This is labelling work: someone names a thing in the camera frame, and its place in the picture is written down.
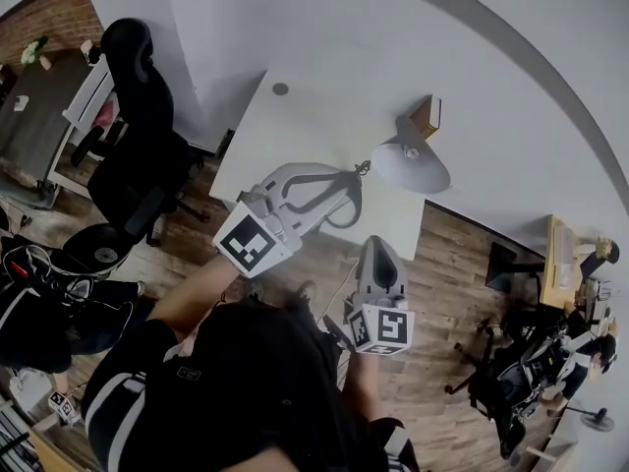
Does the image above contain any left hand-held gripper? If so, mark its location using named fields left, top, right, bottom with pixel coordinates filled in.
left=211, top=162, right=355, bottom=279

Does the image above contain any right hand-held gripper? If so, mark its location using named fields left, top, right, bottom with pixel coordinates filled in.
left=346, top=235, right=417, bottom=358

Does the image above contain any person's left forearm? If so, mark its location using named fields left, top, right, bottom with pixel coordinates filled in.
left=146, top=253, right=242, bottom=336

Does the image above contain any person's right forearm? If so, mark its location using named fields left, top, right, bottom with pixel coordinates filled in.
left=343, top=351, right=383, bottom=425

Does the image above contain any white desk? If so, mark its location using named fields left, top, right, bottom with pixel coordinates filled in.
left=208, top=66, right=427, bottom=265

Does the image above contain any black chest device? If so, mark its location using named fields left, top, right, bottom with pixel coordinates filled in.
left=321, top=315, right=356, bottom=356

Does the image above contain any yellow book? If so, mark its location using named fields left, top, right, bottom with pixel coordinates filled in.
left=410, top=94, right=442, bottom=142

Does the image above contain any black swivel chair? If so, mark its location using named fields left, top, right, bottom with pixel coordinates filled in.
left=444, top=312, right=535, bottom=461

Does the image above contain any person's black clothed torso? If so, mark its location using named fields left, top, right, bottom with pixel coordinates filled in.
left=81, top=297, right=422, bottom=472

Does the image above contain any black high-back office chair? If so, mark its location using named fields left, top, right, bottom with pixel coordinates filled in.
left=71, top=17, right=212, bottom=248

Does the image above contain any small potted plant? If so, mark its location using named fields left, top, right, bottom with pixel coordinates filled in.
left=592, top=236, right=621, bottom=265

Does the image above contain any white wooden chair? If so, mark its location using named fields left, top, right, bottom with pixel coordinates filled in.
left=33, top=56, right=130, bottom=210

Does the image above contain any black floor fan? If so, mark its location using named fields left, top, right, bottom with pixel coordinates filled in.
left=569, top=407, right=615, bottom=434

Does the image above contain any small white container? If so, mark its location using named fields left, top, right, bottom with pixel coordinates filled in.
left=80, top=39, right=102, bottom=66

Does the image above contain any dark wooden table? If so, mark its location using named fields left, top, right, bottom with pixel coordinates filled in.
left=0, top=49, right=94, bottom=186

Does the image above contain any flower vase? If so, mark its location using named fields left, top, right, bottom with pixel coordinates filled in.
left=20, top=35, right=53, bottom=72

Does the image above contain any white floor cable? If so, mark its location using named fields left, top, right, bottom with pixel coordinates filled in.
left=318, top=257, right=363, bottom=324

